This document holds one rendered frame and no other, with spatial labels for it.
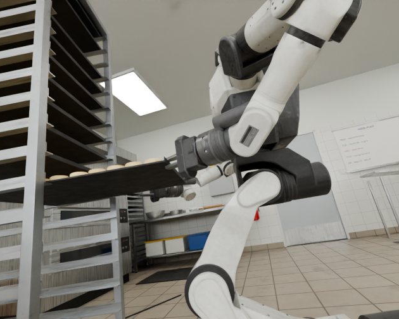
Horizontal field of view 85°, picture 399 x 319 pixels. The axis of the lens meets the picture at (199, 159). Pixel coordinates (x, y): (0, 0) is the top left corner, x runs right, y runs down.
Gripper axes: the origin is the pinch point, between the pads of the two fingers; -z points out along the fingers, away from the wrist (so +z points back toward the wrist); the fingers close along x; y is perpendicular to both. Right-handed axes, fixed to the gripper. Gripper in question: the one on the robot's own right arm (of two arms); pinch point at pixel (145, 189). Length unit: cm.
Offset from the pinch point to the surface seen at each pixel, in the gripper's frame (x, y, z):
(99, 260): -27.6, -13.0, -17.6
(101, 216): -9.6, -12.1, -16.8
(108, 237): -18.7, -9.8, -14.5
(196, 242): -52, -230, 206
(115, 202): -4.2, -7.5, -11.7
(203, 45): 214, -71, 140
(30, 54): 43, 16, -46
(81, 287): -37.1, -18.5, -23.1
